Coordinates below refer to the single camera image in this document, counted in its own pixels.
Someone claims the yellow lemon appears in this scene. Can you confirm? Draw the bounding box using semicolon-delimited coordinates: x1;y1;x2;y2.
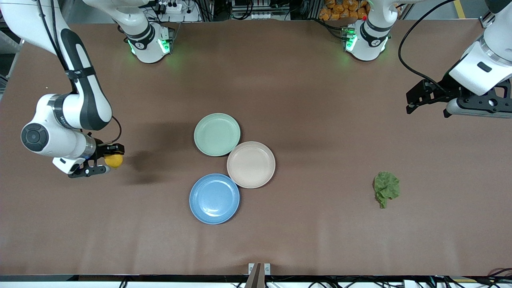
105;153;124;169

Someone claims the green lettuce leaf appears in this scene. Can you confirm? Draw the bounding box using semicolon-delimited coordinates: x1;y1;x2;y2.
373;171;401;209

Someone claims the pale green round plate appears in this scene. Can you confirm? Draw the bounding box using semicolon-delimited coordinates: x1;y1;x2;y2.
194;113;241;157

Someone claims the blue round plate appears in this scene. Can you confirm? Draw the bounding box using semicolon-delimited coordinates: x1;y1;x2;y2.
189;173;240;225

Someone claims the orange net bag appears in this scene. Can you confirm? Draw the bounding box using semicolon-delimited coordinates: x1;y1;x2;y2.
319;0;370;21

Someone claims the beige round plate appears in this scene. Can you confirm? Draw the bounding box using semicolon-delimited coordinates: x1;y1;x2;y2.
226;141;276;189

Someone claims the white power strip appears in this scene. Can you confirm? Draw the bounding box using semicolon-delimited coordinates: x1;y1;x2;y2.
154;0;185;14

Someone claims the metal equipment rack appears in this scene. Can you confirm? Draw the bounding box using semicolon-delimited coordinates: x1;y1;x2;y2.
231;0;290;20

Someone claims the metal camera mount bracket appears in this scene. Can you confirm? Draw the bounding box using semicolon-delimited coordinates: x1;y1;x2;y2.
245;263;271;288

